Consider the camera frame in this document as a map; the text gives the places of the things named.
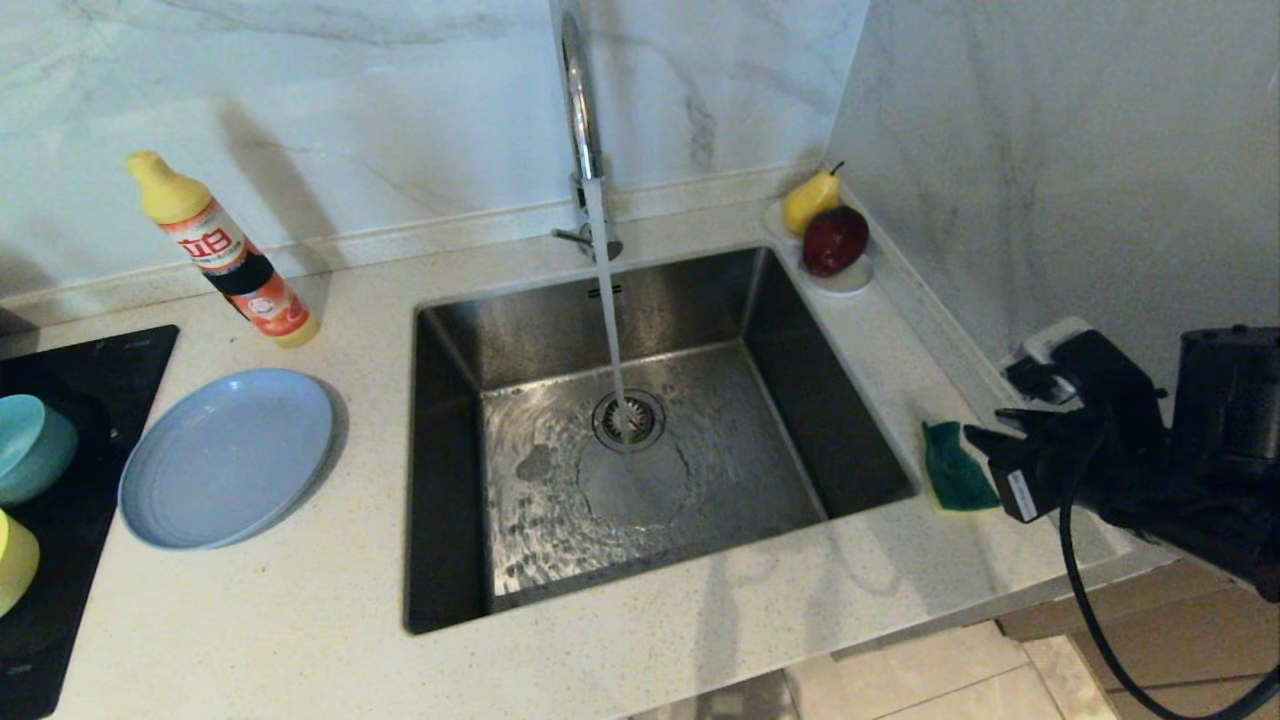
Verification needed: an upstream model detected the yellow sponge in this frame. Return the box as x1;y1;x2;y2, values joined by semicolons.
921;420;1003;514

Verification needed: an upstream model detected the chrome faucet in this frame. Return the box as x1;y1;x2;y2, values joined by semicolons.
553;0;624;263

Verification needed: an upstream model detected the blue-grey plate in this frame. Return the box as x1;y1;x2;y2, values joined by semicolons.
117;368;337;552

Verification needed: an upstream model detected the white orange dish soap bottle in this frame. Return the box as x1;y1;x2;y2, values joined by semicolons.
126;150;321;349

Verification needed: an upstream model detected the teal plastic bowl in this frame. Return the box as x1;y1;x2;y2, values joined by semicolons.
0;394;80;507

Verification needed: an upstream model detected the yellow plastic bowl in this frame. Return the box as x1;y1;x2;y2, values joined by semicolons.
0;510;42;619

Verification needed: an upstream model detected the stainless steel sink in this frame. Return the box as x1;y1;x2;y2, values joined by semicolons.
405;245;921;636

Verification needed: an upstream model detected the round metal sink drain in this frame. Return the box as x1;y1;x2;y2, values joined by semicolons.
590;388;666;453

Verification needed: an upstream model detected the small white dish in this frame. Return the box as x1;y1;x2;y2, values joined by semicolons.
765;198;877;297

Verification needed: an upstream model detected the wooden cabinet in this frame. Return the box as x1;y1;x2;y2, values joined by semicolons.
1000;555;1280;720

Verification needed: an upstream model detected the dark red apple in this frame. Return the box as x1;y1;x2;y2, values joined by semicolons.
801;205;871;277

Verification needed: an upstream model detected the yellow pear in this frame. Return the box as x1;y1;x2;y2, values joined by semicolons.
781;162;846;237

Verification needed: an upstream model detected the running water stream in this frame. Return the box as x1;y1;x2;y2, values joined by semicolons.
583;178;633;449

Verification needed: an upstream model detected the black induction cooktop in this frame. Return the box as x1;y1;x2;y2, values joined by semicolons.
0;325;181;720

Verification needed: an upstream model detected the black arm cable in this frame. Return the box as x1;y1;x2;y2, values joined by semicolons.
1058;420;1280;720

